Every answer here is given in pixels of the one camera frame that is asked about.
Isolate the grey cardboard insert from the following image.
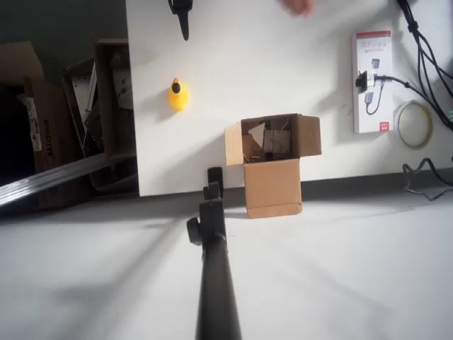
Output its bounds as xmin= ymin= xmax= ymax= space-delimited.
xmin=263 ymin=129 xmax=292 ymax=154

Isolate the black webcam cable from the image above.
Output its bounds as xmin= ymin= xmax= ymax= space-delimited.
xmin=374 ymin=73 xmax=453 ymax=130

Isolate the white flat product box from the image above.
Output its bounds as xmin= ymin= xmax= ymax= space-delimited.
xmin=351 ymin=30 xmax=394 ymax=135

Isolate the perforated metal bracket plate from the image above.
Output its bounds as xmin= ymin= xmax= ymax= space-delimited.
xmin=69 ymin=65 xmax=98 ymax=118

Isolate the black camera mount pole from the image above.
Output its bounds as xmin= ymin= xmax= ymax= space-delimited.
xmin=186 ymin=166 xmax=243 ymax=340

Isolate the brown Midea cardboard box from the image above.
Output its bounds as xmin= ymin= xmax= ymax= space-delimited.
xmin=0 ymin=40 xmax=93 ymax=210

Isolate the brown open cardboard box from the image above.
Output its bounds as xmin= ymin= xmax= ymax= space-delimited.
xmin=224 ymin=113 xmax=322 ymax=220

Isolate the yellow rubber duck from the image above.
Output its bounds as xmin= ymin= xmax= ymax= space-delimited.
xmin=168 ymin=77 xmax=190 ymax=113

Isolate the clear tape roll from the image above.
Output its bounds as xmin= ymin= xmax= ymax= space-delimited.
xmin=393 ymin=100 xmax=435 ymax=152

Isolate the person's hand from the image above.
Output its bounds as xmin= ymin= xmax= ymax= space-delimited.
xmin=282 ymin=0 xmax=316 ymax=17

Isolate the thin black zigzag cable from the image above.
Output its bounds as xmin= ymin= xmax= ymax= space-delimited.
xmin=401 ymin=157 xmax=453 ymax=202

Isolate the thick black cable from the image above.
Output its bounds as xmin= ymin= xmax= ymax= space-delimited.
xmin=401 ymin=0 xmax=453 ymax=88
xmin=396 ymin=0 xmax=453 ymax=128

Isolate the aluminium extrusion rail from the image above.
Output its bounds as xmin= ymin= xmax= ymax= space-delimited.
xmin=0 ymin=152 xmax=137 ymax=209

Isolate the small black webcam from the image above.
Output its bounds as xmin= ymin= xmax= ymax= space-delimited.
xmin=355 ymin=69 xmax=376 ymax=94

